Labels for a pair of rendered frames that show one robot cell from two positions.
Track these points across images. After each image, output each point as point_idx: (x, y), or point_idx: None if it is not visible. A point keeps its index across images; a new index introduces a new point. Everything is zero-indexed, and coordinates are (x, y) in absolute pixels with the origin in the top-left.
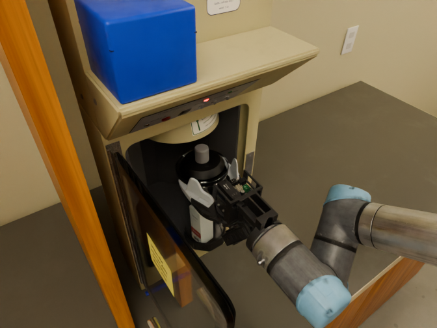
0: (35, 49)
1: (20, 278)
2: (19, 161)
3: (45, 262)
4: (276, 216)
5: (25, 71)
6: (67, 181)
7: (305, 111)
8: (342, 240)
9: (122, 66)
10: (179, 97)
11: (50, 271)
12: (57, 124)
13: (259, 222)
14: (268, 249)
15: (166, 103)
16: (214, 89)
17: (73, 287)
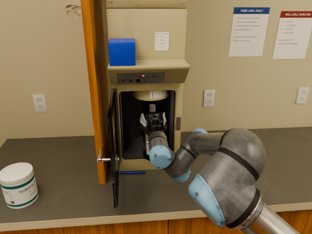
0: (91, 46)
1: (76, 153)
2: None
3: (87, 151)
4: (160, 127)
5: (88, 51)
6: (91, 87)
7: (260, 132)
8: (186, 147)
9: (111, 55)
10: (127, 68)
11: (87, 154)
12: (92, 68)
13: (152, 126)
14: (150, 136)
15: (123, 68)
16: (141, 69)
17: (92, 162)
